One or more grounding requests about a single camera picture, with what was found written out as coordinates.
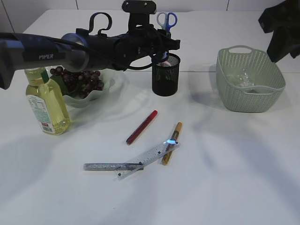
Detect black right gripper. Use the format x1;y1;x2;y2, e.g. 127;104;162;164
258;0;300;62

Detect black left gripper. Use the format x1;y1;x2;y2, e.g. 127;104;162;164
112;26;180;70

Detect blue scissors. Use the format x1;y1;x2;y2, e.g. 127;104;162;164
157;12;178;62

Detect clear plastic sheet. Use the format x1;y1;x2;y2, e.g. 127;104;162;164
225;69;255;88

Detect purple grape bunch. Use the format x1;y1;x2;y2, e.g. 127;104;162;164
48;66;105;99

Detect yellow tea bottle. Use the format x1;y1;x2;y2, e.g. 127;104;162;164
24;67;71;135

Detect pink purple scissors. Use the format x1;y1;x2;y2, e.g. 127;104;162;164
158;61;171;67

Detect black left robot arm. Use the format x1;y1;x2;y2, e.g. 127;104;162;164
0;27;180;90

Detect black mesh pen holder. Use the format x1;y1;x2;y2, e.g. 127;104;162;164
152;53;180;97

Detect green woven plastic basket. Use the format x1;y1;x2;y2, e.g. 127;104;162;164
216;45;286;113

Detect green wavy plastic plate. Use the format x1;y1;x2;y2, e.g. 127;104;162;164
50;67;117;109

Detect gold glitter pen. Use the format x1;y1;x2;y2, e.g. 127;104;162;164
161;122;182;165

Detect red marker pen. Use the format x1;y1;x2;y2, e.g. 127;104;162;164
126;110;158;145

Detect clear plastic ruler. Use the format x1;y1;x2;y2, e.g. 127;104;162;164
115;139;180;180

